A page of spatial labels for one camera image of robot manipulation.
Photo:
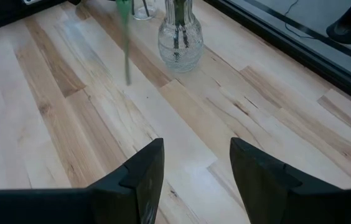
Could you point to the ribbed clear glass vase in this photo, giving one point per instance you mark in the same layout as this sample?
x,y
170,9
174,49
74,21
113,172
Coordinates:
x,y
180,53

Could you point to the peach artificial tulip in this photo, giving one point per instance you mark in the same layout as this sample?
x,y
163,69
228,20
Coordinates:
x,y
127,46

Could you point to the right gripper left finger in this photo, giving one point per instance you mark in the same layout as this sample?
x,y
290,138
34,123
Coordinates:
x,y
69,207

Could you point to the small clear glass vase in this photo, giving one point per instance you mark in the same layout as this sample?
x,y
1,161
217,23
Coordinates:
x,y
141,14

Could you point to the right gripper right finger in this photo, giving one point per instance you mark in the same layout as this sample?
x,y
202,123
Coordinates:
x,y
303,205

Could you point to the black stand base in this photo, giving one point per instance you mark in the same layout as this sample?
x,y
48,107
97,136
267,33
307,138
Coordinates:
x,y
349,31

